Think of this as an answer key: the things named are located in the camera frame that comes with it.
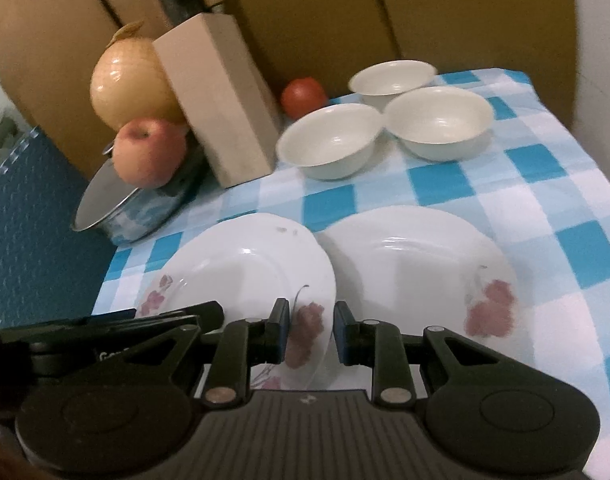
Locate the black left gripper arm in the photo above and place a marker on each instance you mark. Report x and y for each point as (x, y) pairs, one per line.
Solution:
(102, 335)

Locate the blue foam mat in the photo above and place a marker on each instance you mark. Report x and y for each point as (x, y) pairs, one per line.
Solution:
(47, 270)

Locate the small white floral plate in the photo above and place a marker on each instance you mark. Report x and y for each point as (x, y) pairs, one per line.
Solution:
(416, 266)

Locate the blue checkered tablecloth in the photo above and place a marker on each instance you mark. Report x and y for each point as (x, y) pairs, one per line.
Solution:
(534, 191)

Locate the steel pot with lid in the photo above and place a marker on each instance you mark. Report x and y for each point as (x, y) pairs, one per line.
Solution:
(125, 213)

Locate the red tomato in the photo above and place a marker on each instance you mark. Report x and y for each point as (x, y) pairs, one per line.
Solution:
(303, 96)

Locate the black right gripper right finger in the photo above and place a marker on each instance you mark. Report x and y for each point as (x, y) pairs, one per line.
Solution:
(379, 346)

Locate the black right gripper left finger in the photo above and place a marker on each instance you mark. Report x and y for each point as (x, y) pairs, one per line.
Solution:
(241, 346)

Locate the white bowl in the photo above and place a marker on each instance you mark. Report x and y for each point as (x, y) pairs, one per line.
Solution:
(441, 124)
(332, 143)
(379, 84)

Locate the red apple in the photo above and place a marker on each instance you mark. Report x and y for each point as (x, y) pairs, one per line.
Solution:
(148, 151)

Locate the wooden knife block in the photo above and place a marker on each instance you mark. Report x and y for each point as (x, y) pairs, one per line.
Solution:
(225, 99)

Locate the white bowl back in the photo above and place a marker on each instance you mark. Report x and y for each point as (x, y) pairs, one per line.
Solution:
(379, 84)

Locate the yellow onion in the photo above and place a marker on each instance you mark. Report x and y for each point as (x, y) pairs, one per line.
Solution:
(129, 82)

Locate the white plate pink flower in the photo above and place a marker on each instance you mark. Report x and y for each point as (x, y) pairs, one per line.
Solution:
(246, 264)

